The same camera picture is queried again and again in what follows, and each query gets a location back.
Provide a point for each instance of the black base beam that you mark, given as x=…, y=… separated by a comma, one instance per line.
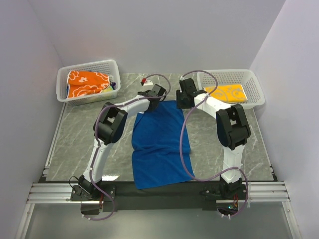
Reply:
x=125, y=196

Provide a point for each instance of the white plastic basket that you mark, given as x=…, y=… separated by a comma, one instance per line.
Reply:
x=244, y=77
x=108, y=67

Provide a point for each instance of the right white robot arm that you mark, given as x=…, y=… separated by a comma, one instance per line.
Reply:
x=233, y=132

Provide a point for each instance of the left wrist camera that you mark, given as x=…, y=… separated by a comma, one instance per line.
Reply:
x=146, y=83

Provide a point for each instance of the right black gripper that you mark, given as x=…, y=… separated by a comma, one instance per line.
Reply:
x=179, y=105

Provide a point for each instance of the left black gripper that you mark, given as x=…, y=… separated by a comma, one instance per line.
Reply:
x=147, y=92

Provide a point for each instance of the orange towel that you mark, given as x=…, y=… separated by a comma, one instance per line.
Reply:
x=82, y=83

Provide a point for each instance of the left white plastic basket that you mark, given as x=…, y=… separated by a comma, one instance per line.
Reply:
x=108, y=67

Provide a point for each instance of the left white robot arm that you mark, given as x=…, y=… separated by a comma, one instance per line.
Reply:
x=109, y=128

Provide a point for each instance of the blue towel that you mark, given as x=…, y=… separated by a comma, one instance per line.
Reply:
x=161, y=153

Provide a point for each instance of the yellow duck towel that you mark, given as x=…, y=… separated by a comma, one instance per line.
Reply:
x=230, y=93

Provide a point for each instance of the right white plastic basket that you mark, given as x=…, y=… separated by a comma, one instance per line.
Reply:
x=244, y=77

